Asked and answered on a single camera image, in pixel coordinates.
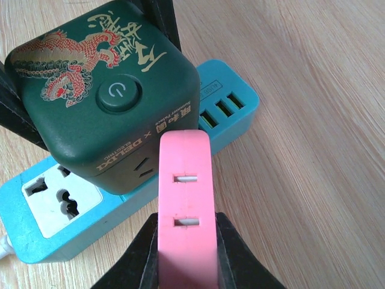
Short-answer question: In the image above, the white power cord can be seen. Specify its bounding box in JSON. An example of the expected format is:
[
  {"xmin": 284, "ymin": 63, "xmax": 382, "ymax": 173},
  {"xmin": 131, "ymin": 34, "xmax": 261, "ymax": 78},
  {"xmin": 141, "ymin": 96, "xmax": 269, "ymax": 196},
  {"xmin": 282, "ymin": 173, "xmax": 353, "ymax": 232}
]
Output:
[{"xmin": 0, "ymin": 233, "xmax": 14, "ymax": 259}]

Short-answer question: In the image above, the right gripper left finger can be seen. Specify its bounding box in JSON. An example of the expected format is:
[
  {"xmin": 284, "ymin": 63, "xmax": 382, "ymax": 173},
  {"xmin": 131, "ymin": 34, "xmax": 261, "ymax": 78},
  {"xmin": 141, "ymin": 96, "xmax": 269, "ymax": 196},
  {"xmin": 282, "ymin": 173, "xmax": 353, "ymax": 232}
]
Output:
[{"xmin": 92, "ymin": 213, "xmax": 159, "ymax": 289}]

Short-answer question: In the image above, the teal power strip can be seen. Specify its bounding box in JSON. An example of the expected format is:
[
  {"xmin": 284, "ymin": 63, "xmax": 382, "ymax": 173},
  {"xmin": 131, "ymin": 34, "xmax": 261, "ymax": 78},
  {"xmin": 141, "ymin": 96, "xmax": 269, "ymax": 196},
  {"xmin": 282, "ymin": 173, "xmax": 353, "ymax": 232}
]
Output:
[{"xmin": 1, "ymin": 60, "xmax": 259, "ymax": 264}]

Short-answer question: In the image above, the dark green cube socket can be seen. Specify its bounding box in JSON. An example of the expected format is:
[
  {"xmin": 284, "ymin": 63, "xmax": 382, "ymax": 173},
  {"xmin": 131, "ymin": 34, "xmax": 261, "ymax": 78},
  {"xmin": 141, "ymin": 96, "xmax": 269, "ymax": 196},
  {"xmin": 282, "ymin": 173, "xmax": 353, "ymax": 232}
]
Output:
[{"xmin": 5, "ymin": 1, "xmax": 200, "ymax": 194}]

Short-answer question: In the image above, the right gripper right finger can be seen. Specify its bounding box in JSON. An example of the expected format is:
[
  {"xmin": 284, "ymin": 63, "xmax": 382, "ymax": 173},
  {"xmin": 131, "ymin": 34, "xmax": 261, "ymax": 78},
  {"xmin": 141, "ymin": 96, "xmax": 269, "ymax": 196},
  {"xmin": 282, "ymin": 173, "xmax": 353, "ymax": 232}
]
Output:
[{"xmin": 216, "ymin": 212, "xmax": 285, "ymax": 289}]

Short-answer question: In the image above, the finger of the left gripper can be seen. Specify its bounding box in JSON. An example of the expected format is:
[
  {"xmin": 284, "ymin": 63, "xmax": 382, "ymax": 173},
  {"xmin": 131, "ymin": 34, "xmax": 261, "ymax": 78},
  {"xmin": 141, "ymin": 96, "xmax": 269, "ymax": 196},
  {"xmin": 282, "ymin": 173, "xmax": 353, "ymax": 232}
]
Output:
[
  {"xmin": 141, "ymin": 0, "xmax": 182, "ymax": 51},
  {"xmin": 0, "ymin": 63, "xmax": 48, "ymax": 151}
]

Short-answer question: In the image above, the pink plug adapter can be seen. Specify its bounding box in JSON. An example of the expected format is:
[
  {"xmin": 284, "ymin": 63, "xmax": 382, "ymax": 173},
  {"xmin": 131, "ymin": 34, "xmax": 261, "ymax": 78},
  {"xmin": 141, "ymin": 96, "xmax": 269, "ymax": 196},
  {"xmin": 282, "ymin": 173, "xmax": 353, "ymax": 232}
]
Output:
[{"xmin": 158, "ymin": 129, "xmax": 219, "ymax": 288}]

